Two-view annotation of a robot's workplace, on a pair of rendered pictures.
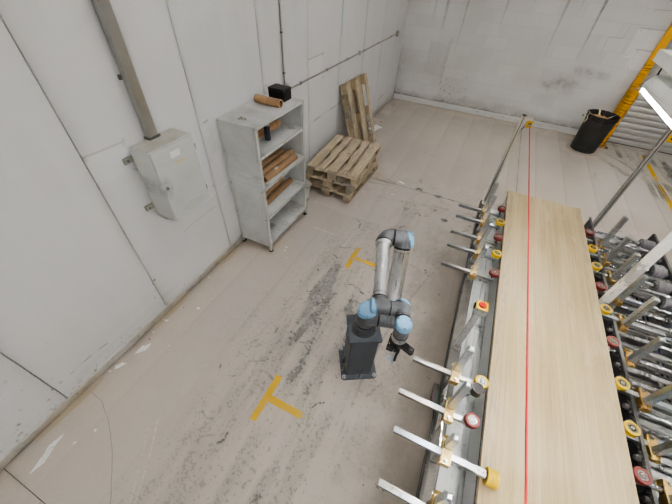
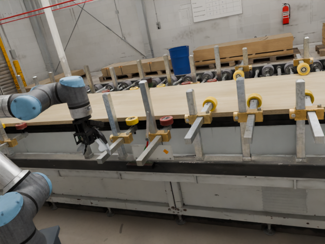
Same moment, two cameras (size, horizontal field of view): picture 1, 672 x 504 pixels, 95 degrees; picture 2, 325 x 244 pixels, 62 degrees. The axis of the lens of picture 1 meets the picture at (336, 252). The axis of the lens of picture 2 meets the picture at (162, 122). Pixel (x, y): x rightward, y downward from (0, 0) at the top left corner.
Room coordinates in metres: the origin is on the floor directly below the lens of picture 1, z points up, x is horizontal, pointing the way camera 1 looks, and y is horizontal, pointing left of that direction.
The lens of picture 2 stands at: (0.57, 0.70, 1.45)
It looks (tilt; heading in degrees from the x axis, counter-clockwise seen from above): 20 degrees down; 272
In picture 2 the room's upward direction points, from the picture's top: 11 degrees counter-clockwise
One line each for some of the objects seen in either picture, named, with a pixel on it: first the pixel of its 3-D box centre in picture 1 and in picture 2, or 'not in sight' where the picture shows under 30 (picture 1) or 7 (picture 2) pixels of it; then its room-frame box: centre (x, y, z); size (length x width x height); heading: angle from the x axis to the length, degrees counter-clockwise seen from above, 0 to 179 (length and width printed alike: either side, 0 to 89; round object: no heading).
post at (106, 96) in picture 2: (458, 366); (115, 130); (0.92, -0.82, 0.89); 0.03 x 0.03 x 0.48; 68
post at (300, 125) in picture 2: not in sight; (300, 129); (-0.01, -0.44, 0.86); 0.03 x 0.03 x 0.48; 68
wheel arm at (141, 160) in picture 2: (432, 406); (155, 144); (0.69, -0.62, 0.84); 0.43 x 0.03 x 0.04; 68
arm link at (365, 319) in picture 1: (367, 314); (10, 217); (1.34, -0.27, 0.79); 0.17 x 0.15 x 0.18; 84
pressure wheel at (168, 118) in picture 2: (469, 422); (167, 126); (0.61, -0.82, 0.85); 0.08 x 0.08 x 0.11
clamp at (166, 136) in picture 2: (449, 410); (158, 135); (0.67, -0.72, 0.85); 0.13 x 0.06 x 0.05; 158
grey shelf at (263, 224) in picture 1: (270, 176); not in sight; (3.20, 0.83, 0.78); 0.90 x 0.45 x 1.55; 157
